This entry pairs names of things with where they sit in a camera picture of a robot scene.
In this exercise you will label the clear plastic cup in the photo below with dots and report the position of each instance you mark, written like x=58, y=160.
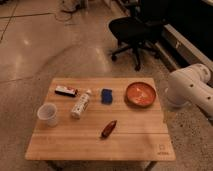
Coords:
x=48, y=113

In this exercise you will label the black office chair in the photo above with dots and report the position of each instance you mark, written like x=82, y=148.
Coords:
x=144, y=24

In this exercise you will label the orange ceramic bowl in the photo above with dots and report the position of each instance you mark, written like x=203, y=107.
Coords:
x=140, y=94

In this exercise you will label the white plastic bottle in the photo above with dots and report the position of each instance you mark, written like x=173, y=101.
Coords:
x=81, y=104

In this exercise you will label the wooden table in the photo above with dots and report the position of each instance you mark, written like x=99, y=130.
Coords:
x=140, y=133

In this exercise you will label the dark red oblong object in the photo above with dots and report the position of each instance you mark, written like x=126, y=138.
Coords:
x=108, y=129

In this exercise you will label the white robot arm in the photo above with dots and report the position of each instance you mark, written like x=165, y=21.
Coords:
x=190, y=84

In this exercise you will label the blue sponge block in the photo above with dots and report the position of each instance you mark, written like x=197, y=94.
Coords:
x=106, y=96

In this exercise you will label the red black white box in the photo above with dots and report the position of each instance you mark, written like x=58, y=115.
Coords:
x=67, y=91

